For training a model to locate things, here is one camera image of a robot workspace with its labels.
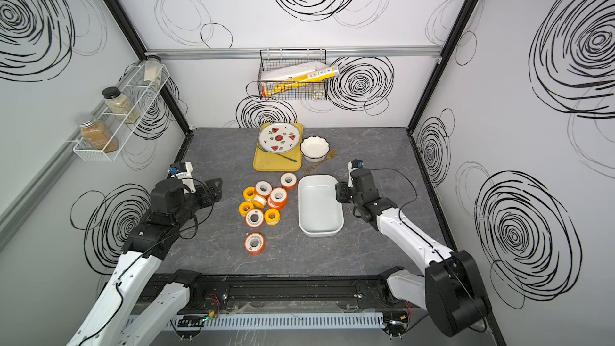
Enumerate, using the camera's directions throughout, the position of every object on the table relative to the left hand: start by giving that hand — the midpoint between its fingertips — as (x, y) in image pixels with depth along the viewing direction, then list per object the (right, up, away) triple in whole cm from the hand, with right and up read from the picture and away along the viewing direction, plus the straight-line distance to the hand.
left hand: (210, 182), depth 74 cm
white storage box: (+35, -14, +16) cm, 41 cm away
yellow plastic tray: (+10, +5, +35) cm, 37 cm away
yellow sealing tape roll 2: (+11, -10, +17) cm, 23 cm away
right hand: (+43, -3, +11) cm, 44 cm away
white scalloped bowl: (+33, +10, +36) cm, 50 cm away
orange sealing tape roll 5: (+12, -23, +10) cm, 28 cm away
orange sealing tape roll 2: (+12, -6, +22) cm, 26 cm away
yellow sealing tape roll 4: (+17, -15, +15) cm, 27 cm away
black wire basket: (+24, +32, +13) cm, 42 cm away
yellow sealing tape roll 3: (+6, -12, +18) cm, 22 cm away
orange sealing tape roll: (+22, -3, +25) cm, 33 cm away
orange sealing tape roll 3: (+19, -9, +18) cm, 27 cm away
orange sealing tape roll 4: (+10, -16, +15) cm, 24 cm away
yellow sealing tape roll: (+6, -7, +21) cm, 24 cm away
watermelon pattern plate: (+16, +16, +41) cm, 47 cm away
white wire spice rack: (-36, +32, +20) cm, 52 cm away
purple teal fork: (+18, +7, +36) cm, 41 cm away
